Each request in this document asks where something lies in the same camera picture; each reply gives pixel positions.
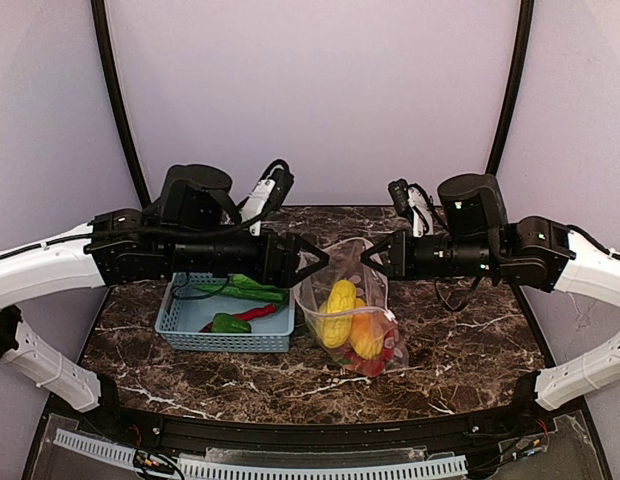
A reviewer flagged clear zip top bag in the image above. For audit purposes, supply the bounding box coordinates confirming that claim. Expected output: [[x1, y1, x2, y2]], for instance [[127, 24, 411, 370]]
[[293, 237, 409, 378]]

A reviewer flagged green toy chili pepper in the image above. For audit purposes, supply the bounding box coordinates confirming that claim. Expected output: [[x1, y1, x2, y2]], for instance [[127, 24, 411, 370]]
[[194, 284, 289, 304]]

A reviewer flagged green toy bitter gourd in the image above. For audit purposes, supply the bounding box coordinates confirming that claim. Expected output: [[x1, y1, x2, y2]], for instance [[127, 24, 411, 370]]
[[231, 274, 289, 294]]

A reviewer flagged orange yellow toy mango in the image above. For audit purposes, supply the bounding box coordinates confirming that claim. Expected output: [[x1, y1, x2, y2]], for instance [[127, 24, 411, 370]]
[[348, 311, 385, 363]]

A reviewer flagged green toy bell pepper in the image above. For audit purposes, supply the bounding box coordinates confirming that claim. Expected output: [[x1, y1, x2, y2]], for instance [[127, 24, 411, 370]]
[[211, 313, 252, 334]]

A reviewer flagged red toy lychee bunch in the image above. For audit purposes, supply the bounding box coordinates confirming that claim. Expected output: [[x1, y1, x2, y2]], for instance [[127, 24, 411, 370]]
[[337, 333, 396, 378]]

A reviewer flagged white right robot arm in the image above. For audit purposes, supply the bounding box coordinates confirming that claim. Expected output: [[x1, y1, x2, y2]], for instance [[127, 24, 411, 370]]
[[361, 173, 620, 308]]

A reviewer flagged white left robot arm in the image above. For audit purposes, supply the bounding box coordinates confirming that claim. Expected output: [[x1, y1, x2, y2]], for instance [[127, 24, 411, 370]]
[[0, 160, 329, 416]]

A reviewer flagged red toy chili pepper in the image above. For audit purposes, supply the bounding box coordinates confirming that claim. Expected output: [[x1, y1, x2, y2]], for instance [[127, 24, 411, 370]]
[[199, 304, 278, 333]]

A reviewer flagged light blue plastic basket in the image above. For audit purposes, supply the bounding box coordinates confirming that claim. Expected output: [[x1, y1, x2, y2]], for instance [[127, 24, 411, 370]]
[[155, 273, 295, 353]]

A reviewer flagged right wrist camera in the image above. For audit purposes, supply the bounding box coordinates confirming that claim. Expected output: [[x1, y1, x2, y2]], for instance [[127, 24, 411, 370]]
[[387, 179, 434, 237]]

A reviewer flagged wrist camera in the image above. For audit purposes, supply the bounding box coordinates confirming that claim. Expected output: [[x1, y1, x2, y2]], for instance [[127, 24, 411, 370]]
[[387, 179, 434, 237], [239, 159, 294, 236]]

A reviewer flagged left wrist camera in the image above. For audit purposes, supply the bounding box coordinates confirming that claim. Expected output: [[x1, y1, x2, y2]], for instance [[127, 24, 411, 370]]
[[239, 159, 294, 236]]

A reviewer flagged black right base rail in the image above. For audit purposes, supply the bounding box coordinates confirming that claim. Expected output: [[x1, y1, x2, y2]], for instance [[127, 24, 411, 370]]
[[513, 290, 555, 367]]

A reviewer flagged black front rail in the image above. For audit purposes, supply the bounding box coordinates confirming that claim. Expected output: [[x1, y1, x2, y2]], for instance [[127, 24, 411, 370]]
[[121, 407, 550, 455]]

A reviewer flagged white slotted cable duct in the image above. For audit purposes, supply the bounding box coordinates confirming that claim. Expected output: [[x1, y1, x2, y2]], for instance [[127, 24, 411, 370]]
[[53, 428, 468, 480]]

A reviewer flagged black right corner frame post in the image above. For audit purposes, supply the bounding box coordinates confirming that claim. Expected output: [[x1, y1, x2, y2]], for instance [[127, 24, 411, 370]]
[[485, 0, 535, 175]]

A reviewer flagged black corner frame post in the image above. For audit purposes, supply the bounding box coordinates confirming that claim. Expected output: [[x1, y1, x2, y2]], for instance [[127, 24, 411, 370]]
[[90, 0, 151, 207], [485, 0, 535, 175]]

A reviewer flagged black left corner frame post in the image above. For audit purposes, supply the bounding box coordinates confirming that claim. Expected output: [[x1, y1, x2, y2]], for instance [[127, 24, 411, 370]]
[[90, 0, 151, 207]]

